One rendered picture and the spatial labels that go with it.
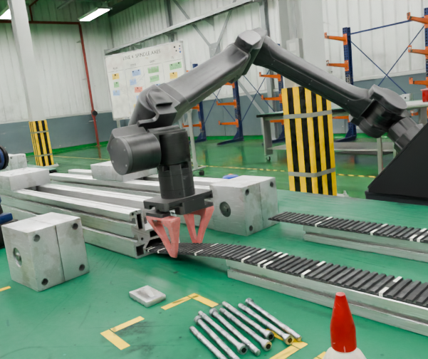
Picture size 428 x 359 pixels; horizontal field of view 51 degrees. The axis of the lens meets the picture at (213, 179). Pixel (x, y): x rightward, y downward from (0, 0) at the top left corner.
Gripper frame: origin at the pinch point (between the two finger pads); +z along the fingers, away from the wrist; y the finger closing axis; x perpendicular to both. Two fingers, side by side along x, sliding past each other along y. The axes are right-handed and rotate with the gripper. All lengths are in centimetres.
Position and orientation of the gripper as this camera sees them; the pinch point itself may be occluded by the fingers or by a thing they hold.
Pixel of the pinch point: (185, 247)
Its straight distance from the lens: 76.0
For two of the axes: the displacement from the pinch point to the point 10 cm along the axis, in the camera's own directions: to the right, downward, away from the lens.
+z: 1.2, 9.8, 1.6
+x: 6.9, 0.4, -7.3
